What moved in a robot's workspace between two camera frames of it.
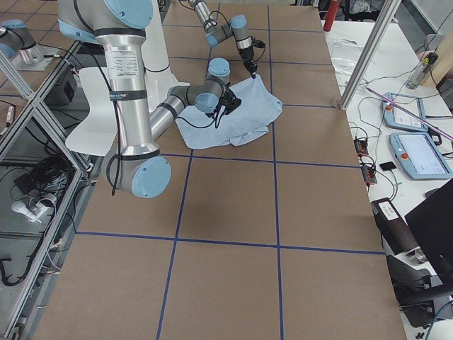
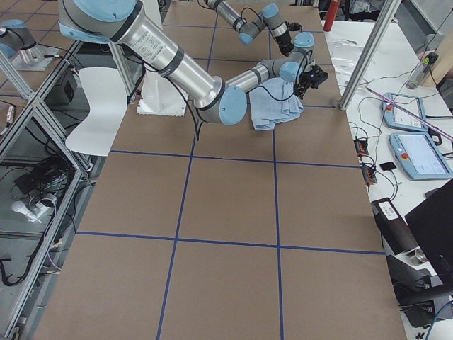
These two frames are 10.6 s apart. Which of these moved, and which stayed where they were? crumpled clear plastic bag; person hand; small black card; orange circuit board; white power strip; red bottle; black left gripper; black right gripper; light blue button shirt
Moved: black right gripper; light blue button shirt; black left gripper
Stayed: crumpled clear plastic bag; person hand; orange circuit board; white power strip; small black card; red bottle
